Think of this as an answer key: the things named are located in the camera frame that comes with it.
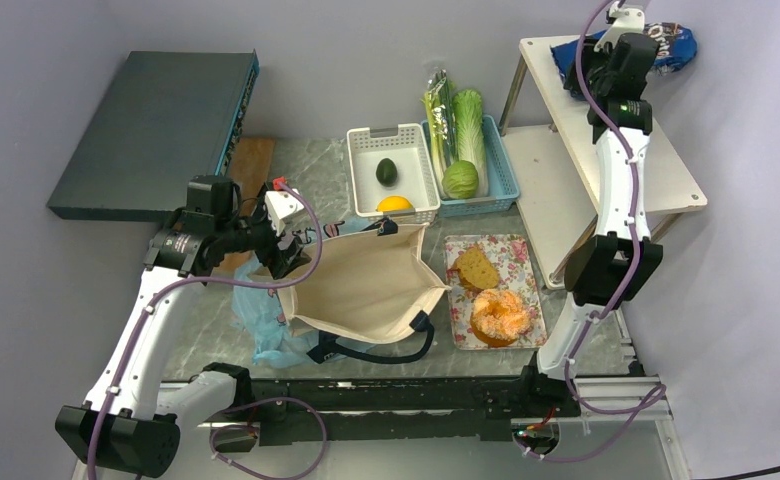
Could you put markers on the light blue printed grocery bag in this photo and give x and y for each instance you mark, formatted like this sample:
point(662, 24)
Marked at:
point(260, 313)

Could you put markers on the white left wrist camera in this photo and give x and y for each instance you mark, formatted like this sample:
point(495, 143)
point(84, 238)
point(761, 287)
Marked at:
point(282, 208)

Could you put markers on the dark green cucumber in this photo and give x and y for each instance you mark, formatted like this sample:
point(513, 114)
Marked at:
point(387, 173)

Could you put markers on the green chives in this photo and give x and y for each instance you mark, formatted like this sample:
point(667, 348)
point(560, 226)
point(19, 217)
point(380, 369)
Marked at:
point(440, 81)

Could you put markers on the white two-tier metal shelf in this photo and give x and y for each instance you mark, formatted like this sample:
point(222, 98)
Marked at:
point(558, 174)

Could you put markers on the wooden board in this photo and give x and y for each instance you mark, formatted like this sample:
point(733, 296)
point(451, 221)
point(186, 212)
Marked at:
point(250, 167)

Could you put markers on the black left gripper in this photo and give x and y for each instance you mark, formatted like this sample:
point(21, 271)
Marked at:
point(282, 263)

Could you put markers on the dark grey flat equipment box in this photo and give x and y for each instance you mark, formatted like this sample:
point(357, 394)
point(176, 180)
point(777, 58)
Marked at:
point(165, 118)

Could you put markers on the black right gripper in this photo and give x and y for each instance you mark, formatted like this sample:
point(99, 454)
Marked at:
point(588, 55)

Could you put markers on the yellow lemon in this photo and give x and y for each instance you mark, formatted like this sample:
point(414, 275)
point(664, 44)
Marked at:
point(394, 203)

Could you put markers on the green napa cabbage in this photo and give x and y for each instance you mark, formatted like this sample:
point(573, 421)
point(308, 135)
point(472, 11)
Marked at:
point(470, 140)

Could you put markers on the white perforated plastic basket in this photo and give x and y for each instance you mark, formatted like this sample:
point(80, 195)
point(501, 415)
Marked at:
point(404, 145)

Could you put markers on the orange pumpkin slice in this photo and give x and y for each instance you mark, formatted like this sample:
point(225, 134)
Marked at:
point(499, 317)

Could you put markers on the green celery stalks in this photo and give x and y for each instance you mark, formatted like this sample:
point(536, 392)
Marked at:
point(436, 146)

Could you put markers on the brown potato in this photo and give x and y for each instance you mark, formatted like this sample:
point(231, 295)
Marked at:
point(475, 271)

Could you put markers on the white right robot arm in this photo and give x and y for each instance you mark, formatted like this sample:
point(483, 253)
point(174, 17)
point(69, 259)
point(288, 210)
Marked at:
point(612, 265)

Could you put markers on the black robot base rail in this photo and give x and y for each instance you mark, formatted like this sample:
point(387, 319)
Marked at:
point(486, 407)

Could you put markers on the blue packaged item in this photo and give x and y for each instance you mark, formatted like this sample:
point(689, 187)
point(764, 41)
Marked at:
point(677, 47)

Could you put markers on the floral pattern tray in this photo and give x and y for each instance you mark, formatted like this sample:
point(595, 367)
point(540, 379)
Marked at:
point(510, 256)

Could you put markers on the beige canvas tote bag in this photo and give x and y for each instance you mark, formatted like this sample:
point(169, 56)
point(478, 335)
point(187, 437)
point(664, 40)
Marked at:
point(367, 287)

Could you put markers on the small green cabbage head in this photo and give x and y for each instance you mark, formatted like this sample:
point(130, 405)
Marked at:
point(460, 180)

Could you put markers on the blue perforated plastic basket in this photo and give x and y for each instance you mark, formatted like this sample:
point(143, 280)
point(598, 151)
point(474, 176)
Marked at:
point(503, 189)

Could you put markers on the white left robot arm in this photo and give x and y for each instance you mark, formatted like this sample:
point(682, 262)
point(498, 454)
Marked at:
point(125, 423)

